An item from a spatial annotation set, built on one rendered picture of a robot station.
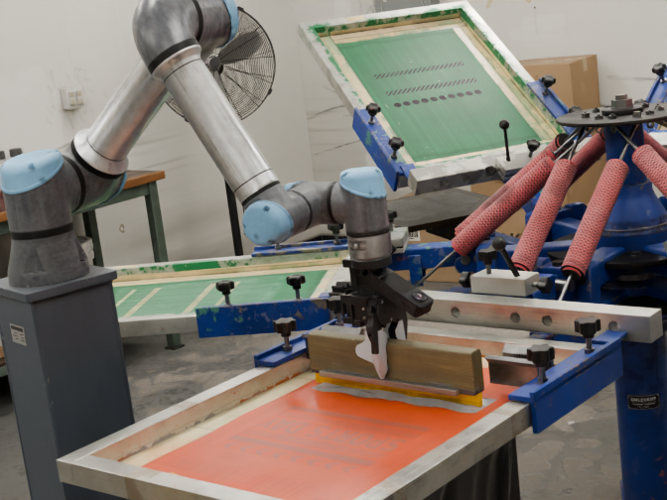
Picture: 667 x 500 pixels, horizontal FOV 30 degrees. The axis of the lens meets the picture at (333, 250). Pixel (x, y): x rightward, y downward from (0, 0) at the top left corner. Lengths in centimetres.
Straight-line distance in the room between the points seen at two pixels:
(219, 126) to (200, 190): 506
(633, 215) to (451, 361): 89
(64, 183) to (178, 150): 467
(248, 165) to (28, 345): 58
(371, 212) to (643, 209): 93
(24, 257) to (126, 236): 443
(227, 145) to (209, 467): 52
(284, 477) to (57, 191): 73
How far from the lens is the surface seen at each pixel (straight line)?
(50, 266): 232
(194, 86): 208
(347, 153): 763
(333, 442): 203
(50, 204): 232
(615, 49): 657
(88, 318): 236
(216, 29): 221
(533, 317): 236
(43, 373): 233
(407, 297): 210
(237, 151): 205
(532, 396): 200
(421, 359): 213
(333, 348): 224
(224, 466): 200
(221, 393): 224
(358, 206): 210
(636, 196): 287
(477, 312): 243
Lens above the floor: 168
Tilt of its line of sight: 12 degrees down
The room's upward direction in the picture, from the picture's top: 7 degrees counter-clockwise
